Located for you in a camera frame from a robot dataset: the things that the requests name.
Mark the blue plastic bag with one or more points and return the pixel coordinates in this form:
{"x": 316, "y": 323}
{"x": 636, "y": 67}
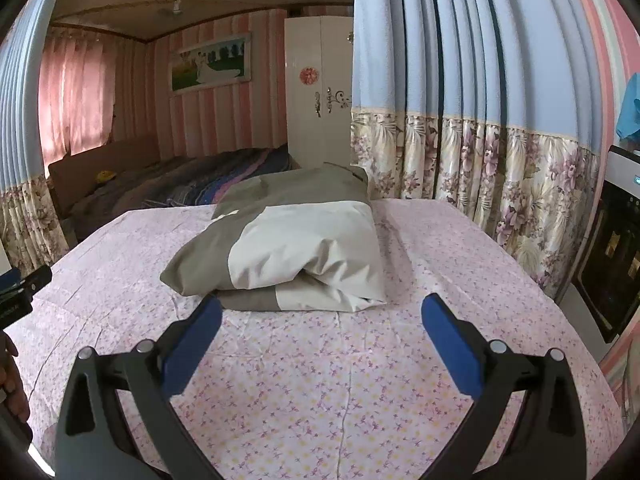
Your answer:
{"x": 631, "y": 115}

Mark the white wardrobe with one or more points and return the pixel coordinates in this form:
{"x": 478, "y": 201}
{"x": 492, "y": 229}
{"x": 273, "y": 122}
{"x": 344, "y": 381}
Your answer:
{"x": 315, "y": 125}

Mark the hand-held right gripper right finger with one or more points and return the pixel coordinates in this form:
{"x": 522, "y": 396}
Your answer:
{"x": 452, "y": 345}

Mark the pink window curtain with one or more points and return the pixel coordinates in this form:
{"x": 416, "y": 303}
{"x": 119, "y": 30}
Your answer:
{"x": 75, "y": 95}

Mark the yellow plush toy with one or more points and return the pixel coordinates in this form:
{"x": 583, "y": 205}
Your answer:
{"x": 106, "y": 176}

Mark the framed wall picture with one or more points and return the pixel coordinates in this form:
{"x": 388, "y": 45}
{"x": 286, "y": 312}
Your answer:
{"x": 210, "y": 62}

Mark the olive and white jacket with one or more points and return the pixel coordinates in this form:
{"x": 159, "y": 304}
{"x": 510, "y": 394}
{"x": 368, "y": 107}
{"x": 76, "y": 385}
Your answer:
{"x": 300, "y": 245}

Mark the black and white appliance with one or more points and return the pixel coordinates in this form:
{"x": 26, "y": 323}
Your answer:
{"x": 615, "y": 260}

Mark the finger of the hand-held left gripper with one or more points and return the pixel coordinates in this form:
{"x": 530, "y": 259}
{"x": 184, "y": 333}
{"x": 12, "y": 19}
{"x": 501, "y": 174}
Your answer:
{"x": 39, "y": 277}

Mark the pink floral sheet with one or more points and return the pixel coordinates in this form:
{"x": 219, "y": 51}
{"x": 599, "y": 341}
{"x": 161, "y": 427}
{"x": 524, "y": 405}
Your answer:
{"x": 325, "y": 385}

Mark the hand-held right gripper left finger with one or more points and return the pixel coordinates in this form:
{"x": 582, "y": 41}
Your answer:
{"x": 192, "y": 345}

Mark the person's left hand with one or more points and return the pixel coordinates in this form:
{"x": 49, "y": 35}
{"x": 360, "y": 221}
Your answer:
{"x": 12, "y": 385}

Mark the blue floral curtain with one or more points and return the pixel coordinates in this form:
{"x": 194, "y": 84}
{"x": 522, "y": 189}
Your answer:
{"x": 475, "y": 60}
{"x": 25, "y": 135}

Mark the striped blanket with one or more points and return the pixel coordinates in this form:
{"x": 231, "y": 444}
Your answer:
{"x": 225, "y": 170}

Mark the bed with purple mattress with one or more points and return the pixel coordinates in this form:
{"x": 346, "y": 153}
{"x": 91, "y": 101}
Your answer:
{"x": 125, "y": 190}

